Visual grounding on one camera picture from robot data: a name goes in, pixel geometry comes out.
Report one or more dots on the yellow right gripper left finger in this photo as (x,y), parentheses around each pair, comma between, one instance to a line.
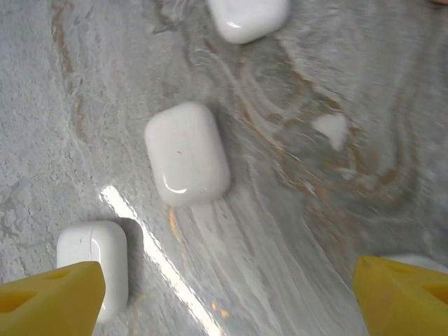
(52,304)

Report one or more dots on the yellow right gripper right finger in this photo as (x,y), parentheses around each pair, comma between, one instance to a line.
(402,304)

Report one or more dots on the white earbud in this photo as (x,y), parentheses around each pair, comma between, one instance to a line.
(420,262)

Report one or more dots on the white earbud charging case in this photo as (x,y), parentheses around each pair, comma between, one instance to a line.
(87,245)
(245,17)
(185,154)

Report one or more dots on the orange earbud charging case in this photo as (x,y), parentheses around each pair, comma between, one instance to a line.
(441,1)

